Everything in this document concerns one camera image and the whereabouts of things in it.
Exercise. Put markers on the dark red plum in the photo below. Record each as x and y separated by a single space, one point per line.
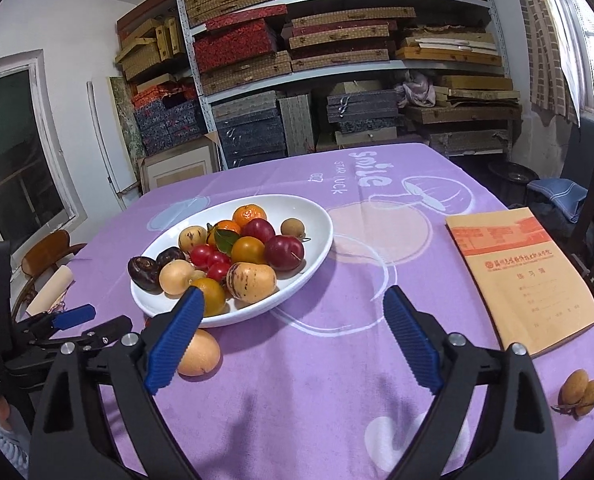
258 230
283 252

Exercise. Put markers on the stack of purple flat boxes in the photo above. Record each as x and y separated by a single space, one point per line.
362 107

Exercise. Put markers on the small yellow pepino melon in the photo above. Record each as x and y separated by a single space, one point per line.
193 239

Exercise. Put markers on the black round stool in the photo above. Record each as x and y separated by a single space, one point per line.
512 172

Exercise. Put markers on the large striped pepino melon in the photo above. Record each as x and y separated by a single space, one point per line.
251 282

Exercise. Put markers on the green marbled board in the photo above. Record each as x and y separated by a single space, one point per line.
124 120

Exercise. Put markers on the blue cloth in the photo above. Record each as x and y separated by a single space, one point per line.
562 195

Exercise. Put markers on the white metal shelf unit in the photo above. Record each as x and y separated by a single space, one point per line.
357 66

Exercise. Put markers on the pink cloth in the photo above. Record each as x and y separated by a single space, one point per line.
419 91

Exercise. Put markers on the brown longan with stem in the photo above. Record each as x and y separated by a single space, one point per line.
591 397
574 385

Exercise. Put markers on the stack of blue orange boxes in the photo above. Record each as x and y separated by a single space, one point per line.
167 125

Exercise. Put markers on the brick pattern curtain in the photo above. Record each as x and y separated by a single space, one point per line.
542 35

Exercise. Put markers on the stack of red patterned boxes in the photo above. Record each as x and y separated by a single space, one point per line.
232 45

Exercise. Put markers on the white oval dish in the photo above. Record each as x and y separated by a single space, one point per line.
307 215

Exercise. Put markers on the mandarin orange with leaves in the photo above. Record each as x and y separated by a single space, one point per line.
225 226

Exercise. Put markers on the stack of dark grey boxes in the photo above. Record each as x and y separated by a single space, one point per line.
249 130

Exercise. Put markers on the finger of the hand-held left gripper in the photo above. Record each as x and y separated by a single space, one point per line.
74 316
112 329

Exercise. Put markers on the stack of yellow woven boxes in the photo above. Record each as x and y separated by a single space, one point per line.
142 57

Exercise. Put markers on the grey woven upright box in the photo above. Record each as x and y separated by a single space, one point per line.
297 125

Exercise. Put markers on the person's left forearm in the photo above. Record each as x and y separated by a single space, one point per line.
2 452

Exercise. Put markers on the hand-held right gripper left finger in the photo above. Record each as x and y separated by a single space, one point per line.
172 342

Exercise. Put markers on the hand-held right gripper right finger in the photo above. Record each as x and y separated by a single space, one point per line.
412 342

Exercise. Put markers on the stack of tan woven boxes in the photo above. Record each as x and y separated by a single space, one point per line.
247 75

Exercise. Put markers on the orange tomato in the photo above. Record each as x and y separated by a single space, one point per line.
247 250

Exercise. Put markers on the dark window with white frame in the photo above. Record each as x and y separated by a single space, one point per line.
12 160

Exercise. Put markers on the purple printed tablecloth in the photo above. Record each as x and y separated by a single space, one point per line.
327 385

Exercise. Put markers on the white board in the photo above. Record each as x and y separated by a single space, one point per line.
104 130

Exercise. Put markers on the red cherry tomato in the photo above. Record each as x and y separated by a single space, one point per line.
218 273
201 255
220 258

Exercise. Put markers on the brown wooden chair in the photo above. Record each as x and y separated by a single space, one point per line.
47 247

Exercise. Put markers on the tan exercise notebook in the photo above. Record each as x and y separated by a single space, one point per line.
527 280

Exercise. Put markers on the cream paper roll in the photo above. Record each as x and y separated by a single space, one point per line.
52 287

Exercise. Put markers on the framed picture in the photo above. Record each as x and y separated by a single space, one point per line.
177 165

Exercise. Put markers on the person's left hand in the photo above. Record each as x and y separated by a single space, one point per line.
1 414

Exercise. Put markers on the round beige fruit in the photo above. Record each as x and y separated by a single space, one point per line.
204 355
176 277

